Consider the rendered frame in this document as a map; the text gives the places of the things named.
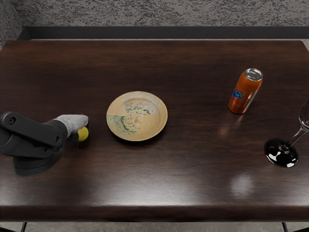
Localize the yellow fruit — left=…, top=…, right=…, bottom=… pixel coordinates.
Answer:
left=77, top=127, right=89, bottom=143

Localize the beige plate with floral print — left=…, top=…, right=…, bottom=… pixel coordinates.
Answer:
left=106, top=91, right=169, bottom=142

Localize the orange drink can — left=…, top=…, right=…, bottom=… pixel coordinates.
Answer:
left=227, top=68, right=264, bottom=115

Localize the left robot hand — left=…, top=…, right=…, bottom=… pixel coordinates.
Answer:
left=53, top=114, right=91, bottom=148

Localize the clear wine glass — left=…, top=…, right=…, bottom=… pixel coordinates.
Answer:
left=264, top=99, right=309, bottom=168

